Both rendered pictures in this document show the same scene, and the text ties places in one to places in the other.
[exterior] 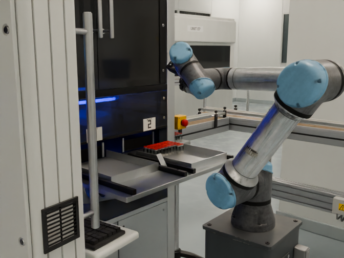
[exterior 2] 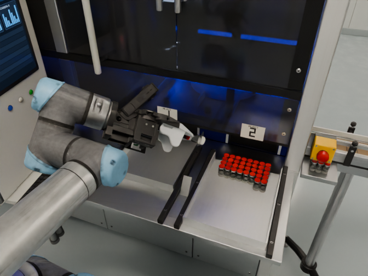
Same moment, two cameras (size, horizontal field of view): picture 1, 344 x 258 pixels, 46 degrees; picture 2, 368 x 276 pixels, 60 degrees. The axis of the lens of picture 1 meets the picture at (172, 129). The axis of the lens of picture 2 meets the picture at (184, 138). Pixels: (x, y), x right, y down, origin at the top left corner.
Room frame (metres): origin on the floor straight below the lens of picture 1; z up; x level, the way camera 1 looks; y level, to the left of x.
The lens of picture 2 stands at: (1.43, -0.68, 1.70)
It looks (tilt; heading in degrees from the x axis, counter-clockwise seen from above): 37 degrees down; 69
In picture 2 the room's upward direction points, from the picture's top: straight up
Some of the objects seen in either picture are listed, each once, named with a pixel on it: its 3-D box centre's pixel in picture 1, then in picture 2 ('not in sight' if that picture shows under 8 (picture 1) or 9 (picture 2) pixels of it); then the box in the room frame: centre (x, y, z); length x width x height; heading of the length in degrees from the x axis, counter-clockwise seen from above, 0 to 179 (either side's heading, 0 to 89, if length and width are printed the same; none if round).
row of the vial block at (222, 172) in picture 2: (167, 150); (242, 176); (1.92, 0.02, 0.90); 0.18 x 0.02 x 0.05; 138
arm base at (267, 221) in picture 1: (253, 209); not in sight; (1.34, -0.28, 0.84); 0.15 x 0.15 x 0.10
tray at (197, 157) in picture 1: (180, 154); (236, 194); (1.86, -0.04, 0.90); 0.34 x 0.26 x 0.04; 48
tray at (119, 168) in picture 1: (108, 165); (159, 151); (1.68, 0.27, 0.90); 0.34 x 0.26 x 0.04; 49
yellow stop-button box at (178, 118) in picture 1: (177, 122); (323, 148); (2.20, -0.03, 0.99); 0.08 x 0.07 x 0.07; 49
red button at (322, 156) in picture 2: (184, 122); (322, 155); (2.17, -0.07, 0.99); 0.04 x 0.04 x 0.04; 49
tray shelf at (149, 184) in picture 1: (148, 166); (193, 178); (1.76, 0.10, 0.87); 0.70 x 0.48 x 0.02; 139
